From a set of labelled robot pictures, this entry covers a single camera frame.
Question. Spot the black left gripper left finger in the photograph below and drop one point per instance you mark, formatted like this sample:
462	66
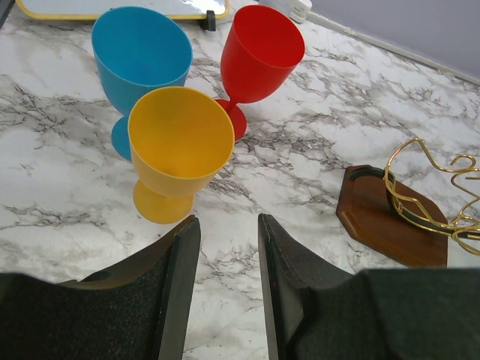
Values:
137	308

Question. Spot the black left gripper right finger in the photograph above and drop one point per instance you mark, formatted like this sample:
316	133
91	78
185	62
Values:
315	310

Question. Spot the orange wine glass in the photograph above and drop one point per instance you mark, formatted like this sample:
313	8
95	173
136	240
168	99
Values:
179	140

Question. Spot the blue wine glass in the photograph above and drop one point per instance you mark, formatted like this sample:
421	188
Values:
137	50

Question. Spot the red wine glass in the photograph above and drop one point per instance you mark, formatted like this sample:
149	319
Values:
262	49

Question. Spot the brown wooden rack base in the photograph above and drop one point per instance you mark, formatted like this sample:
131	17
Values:
363	209

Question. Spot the gold wire glass rack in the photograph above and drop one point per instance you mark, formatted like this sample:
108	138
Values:
453	186

